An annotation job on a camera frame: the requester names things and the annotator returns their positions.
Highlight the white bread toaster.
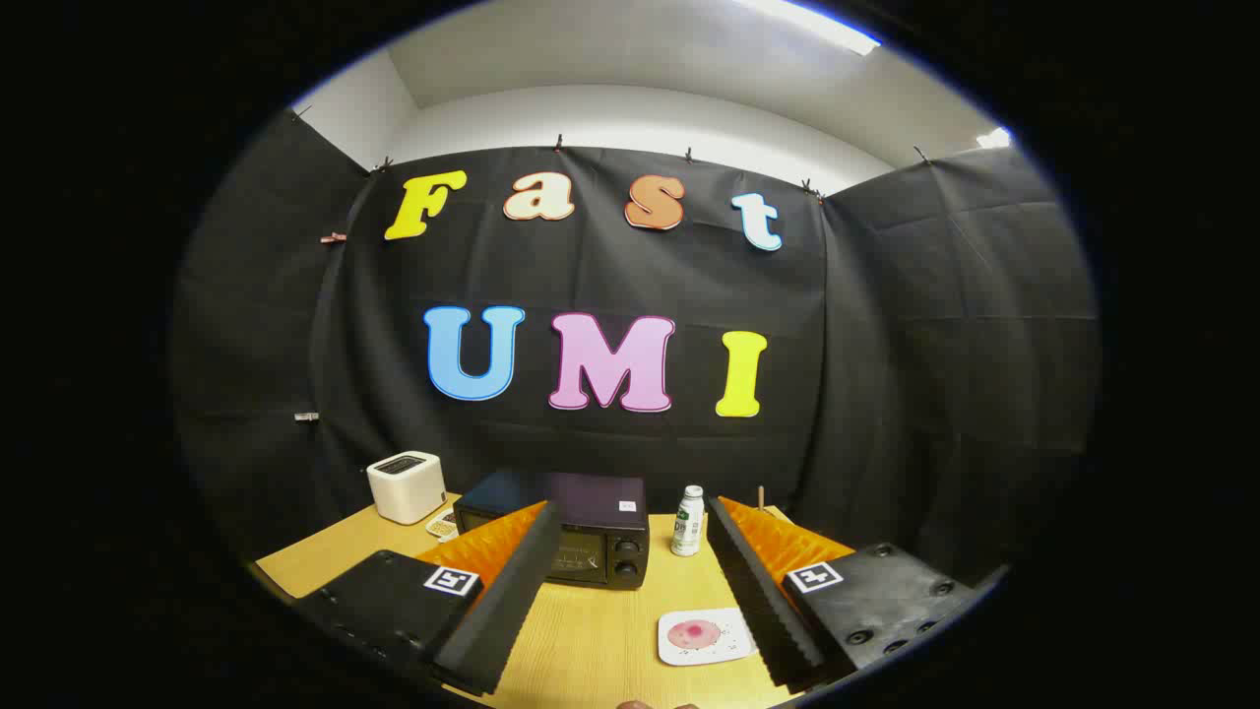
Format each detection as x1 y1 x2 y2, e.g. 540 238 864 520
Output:
366 451 448 526

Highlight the pink round ham slice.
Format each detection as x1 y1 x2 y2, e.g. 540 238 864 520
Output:
667 620 725 651

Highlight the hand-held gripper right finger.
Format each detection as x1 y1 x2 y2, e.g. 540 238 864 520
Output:
705 494 980 690

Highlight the white drink bottle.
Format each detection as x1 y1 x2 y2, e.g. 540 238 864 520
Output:
671 484 706 558

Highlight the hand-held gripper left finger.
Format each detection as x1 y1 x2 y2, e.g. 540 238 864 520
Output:
295 500 564 698

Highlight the black toaster oven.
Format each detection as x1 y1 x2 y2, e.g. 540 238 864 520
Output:
453 469 651 590

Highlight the white square plate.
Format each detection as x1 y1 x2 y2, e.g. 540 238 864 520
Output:
658 608 759 668

